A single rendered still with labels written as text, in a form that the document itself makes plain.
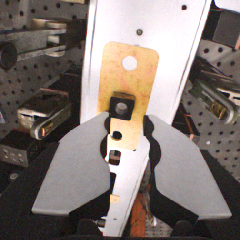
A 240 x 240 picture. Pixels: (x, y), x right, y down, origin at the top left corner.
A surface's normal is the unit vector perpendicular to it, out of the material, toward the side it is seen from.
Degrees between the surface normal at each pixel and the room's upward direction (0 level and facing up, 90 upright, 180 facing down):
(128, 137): 0
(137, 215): 90
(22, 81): 0
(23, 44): 81
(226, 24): 0
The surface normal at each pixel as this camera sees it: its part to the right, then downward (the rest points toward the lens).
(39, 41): 0.95, 0.27
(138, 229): 0.17, -0.85
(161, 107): -0.11, 0.49
